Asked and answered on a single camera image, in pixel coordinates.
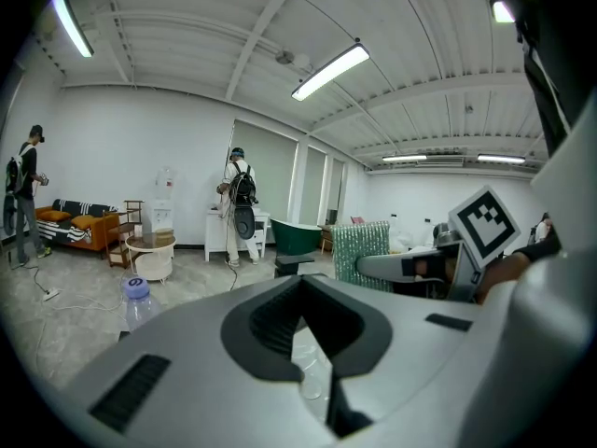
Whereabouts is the black faucet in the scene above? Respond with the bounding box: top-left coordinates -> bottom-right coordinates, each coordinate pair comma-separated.
273,253 -> 317,279

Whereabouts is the black power strip cable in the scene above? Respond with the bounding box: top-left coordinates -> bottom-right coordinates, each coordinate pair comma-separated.
25,259 -> 50,293

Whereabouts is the person's black jacket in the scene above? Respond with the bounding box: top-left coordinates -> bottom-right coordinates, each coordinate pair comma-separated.
493,0 -> 597,158

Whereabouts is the orange sofa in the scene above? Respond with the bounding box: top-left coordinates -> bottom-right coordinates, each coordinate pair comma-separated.
34,198 -> 121,255

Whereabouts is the white cable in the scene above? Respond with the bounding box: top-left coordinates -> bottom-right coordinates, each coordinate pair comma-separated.
58,291 -> 130,315

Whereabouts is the black white striped blanket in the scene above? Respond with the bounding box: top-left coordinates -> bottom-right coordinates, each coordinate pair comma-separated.
35,198 -> 118,245

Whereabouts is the brown wooden shelf rack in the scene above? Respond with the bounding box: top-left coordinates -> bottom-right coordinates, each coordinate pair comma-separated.
102,199 -> 146,271

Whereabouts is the wide grey roller blind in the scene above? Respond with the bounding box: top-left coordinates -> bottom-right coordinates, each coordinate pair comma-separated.
226,119 -> 299,223

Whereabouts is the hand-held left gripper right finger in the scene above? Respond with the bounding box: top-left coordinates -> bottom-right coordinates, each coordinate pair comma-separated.
301,275 -> 486,448

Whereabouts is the round white coffee table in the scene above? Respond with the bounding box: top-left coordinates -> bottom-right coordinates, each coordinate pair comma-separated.
124,231 -> 179,286

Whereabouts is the white vanity cabinet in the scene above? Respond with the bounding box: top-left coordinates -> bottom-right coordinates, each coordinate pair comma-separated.
204,206 -> 272,263

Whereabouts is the white water dispenser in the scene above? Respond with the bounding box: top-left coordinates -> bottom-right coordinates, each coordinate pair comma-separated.
152,165 -> 179,236

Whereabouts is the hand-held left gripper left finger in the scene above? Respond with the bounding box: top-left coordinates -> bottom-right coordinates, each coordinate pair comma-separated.
62,275 -> 338,448

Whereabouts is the narrow grey roller blind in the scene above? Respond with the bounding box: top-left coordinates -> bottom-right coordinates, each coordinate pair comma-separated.
326,157 -> 346,223
298,146 -> 327,227

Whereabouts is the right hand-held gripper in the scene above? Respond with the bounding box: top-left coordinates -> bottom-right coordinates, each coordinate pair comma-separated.
356,184 -> 522,303

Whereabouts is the clear bottle purple cap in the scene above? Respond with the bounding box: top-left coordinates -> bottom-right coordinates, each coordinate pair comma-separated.
119,275 -> 165,334

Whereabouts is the round ceiling fixture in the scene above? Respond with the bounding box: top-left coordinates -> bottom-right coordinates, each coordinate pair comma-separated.
274,49 -> 313,71

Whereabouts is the green bathtub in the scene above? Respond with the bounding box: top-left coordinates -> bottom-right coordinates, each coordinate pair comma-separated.
270,217 -> 324,258

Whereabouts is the green scrubbing cloth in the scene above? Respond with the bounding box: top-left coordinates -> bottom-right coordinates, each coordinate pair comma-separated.
330,220 -> 393,293

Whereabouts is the person's right forearm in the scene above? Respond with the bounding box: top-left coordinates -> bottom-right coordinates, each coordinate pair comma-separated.
475,235 -> 563,305

